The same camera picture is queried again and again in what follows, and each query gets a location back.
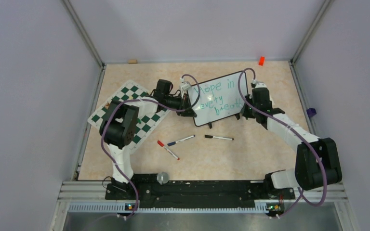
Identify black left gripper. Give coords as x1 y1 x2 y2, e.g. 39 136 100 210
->
164 93 197 118

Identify white whiteboard black frame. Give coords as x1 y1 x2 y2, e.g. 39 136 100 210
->
187 71 248 127

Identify black cap marker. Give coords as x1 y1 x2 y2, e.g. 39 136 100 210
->
204 135 234 141

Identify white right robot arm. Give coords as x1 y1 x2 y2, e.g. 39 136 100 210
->
241 85 342 198

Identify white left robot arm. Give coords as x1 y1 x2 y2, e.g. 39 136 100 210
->
99 79 197 199

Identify orange toy block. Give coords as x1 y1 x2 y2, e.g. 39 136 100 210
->
258 56 265 66

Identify green white chess mat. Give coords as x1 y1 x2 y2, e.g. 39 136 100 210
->
88 80 169 154

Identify blue cap marker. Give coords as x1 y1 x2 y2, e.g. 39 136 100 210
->
167 135 195 146

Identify red cap marker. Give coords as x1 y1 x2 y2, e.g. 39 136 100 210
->
157 141 180 160

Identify purple toy block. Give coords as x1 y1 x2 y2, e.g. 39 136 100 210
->
306 108 317 118

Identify wooden cork piece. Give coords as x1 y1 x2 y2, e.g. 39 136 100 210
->
127 59 138 64

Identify grey round knob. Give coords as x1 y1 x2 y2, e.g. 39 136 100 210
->
157 172 170 185

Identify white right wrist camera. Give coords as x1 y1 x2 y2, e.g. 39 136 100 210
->
251 79 267 89

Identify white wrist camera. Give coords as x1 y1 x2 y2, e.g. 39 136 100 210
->
180 81 192 91
251 79 267 89

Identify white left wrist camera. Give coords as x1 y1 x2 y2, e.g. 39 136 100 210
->
180 81 192 91

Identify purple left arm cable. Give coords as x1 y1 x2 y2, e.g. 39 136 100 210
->
100 74 200 220

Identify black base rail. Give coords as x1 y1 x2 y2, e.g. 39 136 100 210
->
105 174 295 209

